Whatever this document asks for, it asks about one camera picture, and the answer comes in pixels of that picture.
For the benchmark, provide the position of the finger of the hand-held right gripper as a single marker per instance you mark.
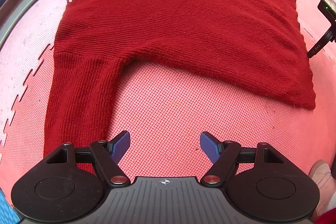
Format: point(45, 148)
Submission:
point(319, 47)

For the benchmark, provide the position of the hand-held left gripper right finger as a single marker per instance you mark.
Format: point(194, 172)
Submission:
point(209, 148)

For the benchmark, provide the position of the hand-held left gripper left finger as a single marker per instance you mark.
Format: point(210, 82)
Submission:
point(121, 146)

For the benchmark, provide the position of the red knit sweater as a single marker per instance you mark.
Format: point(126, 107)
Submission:
point(183, 16)

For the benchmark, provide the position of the red foam floor mat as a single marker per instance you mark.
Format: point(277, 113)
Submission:
point(170, 108)

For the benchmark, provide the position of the person's foot in pink sock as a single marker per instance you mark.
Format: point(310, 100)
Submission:
point(321, 176)

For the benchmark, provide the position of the blue foam floor mat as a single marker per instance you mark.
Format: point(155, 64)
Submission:
point(8, 208)

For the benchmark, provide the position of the pink foam floor mat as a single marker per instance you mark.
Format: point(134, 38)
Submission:
point(23, 37)

